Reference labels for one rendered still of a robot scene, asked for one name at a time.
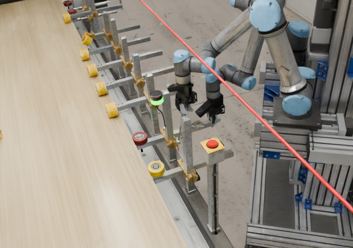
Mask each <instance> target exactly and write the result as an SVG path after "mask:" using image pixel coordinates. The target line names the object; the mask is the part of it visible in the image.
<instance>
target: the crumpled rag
mask: <svg viewBox="0 0 353 248"><path fill-rule="evenodd" d="M204 125H205V124H204V123H202V122H201V121H200V120H196V121H194V122H193V123H192V124H191V129H197V128H199V127H204Z"/></svg>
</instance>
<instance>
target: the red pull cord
mask: <svg viewBox="0 0 353 248"><path fill-rule="evenodd" d="M140 1H141V2H142V3H143V4H144V5H145V6H146V7H147V8H148V9H149V10H150V11H151V12H152V13H153V14H154V15H155V16H156V17H157V18H158V19H159V20H160V21H161V22H162V23H163V24H164V25H165V26H166V27H167V28H168V29H169V30H170V31H171V32H172V33H173V34H174V35H175V36H176V37H177V38H178V39H179V40H180V41H181V42H182V43H183V44H184V45H185V46H186V47H187V48H188V49H189V50H190V51H191V52H192V53H193V54H194V55H195V56H196V57H197V58H198V59H199V60H200V61H201V62H202V63H203V64H204V65H205V66H206V67H207V68H208V69H209V70H210V71H211V72H212V73H213V74H214V75H215V76H216V77H217V78H218V79H219V80H220V81H221V82H222V83H223V84H224V85H225V86H226V87H227V88H228V89H229V90H230V91H231V92H232V93H233V94H234V95H235V96H236V97H237V98H238V99H239V100H240V101H241V102H242V103H243V104H244V105H245V106H246V107H247V108H248V109H249V110H250V111H251V112H252V113H253V114H254V115H255V116H256V117H257V118H258V119H259V120H260V121H261V122H262V123H263V124H264V125H265V126H266V127H267V128H268V129H269V130H270V131H271V132H272V133H273V134H274V135H275V136H276V137H277V138H278V139H279V140H280V141H281V142H282V143H283V144H284V145H285V146H286V147H287V148H288V149H289V150H290V151H291V152H292V153H293V154H294V155H295V156H296V157H297V158H298V159H299V160H300V161H301V162H302V163H303V164H304V165H305V166H306V167H307V168H308V169H309V170H310V171H311V172H312V173H313V174H314V175H315V176H316V177H317V178H318V179H319V180H320V181H321V182H322V183H323V184H324V185H325V186H326V187H327V188H328V189H329V190H330V191H331V192H332V193H333V194H334V195H335V196H336V197H337V198H338V199H339V200H340V201H341V202H342V203H343V204H344V205H345V206H346V207H347V208H348V209H349V210H350V211H351V212H352V213H353V207H352V206H351V205H350V204H349V203H348V202H347V201H346V200H345V199H344V198H343V197H342V196H341V195H340V194H339V193H338V192H337V191H336V190H335V189H334V188H333V187H332V186H331V185H330V184H329V183H328V182H327V181H326V180H325V179H324V178H323V177H322V176H321V175H320V174H319V173H318V172H317V171H316V170H315V169H314V168H313V167H312V166H311V165H310V164H309V163H308V162H307V161H305V160H304V159H303V158H302V157H301V156H300V155H299V154H298V153H297V152H296V151H295V150H294V149H293V148H292V147H291V146H290V145H289V144H288V143H287V142H286V141H285V140H284V139H283V138H282V137H281V136H280V135H279V134H278V133H277V132H276V131H275V130H274V129H273V128H272V127H271V126H270V125H269V124H268V123H267V122H266V121H265V120H264V119H263V118H262V117H261V116H260V115H259V114H258V113H257V112H256V111H255V110H254V109H253V108H252V107H251V106H250V105H249V104H248V103H247V102H246V101H244V100H243V99H242V98H241V97H240V96H239V95H238V94H237V93H236V92H235V91H234V90H233V89H232V88H231V87H230V86H229V85H228V84H227V83H226V82H225V81H224V80H223V79H222V78H221V77H220V76H219V75H218V74H217V73H216V72H215V71H214V70H213V69H212V68H211V67H210V66H209V65H208V64H207V63H206V62H205V61H204V60H203V59H202V58H201V57H200V56H199V55H198V54H197V53H196V52H195V51H194V50H193V49H192V48H191V47H190V46H189V45H188V44H187V43H186V42H184V41H183V40H182V39H181V38H180V37H179V36H178V35H177V34H176V33H175V32H174V31H173V30H172V29H171V28H170V27H169V26H168V25H167V24H166V23H165V22H164V21H163V20H162V19H161V18H160V17H159V16H158V15H157V14H156V13H155V12H154V11H153V10H152V9H151V8H150V7H149V6H148V5H147V4H146V3H145V2H144V1H143V0H140Z"/></svg>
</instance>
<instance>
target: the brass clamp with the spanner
mask: <svg viewBox="0 0 353 248"><path fill-rule="evenodd" d="M160 134H161V135H163V136H164V143H165V144H166V146H167V147H168V148H170V149H175V148H176V147H177V145H178V143H177V142H176V138H175V136H174V138H173V139H170V140H168V139H167V138H166V136H165V130H163V128H162V129H160Z"/></svg>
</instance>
